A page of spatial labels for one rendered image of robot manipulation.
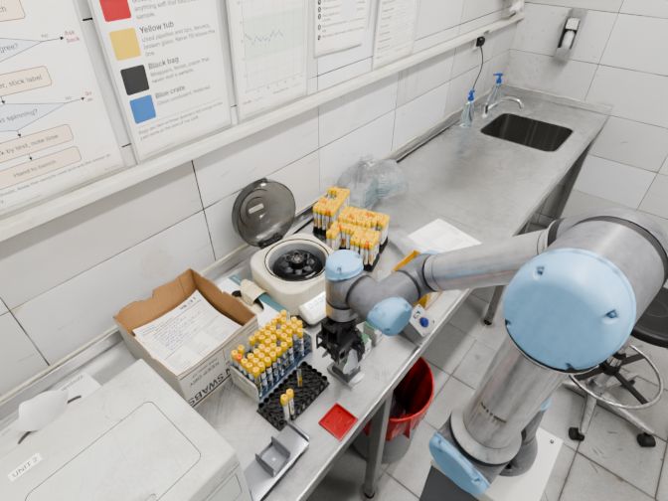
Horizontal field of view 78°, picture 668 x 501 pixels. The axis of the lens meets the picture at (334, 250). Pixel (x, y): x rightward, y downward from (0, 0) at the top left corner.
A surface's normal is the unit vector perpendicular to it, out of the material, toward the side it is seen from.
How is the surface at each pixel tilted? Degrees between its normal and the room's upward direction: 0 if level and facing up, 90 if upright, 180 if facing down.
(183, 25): 94
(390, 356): 0
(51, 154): 94
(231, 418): 0
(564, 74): 90
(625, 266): 29
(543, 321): 83
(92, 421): 0
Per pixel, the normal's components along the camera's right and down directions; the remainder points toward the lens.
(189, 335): 0.01, -0.77
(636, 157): -0.63, 0.49
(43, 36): 0.77, 0.44
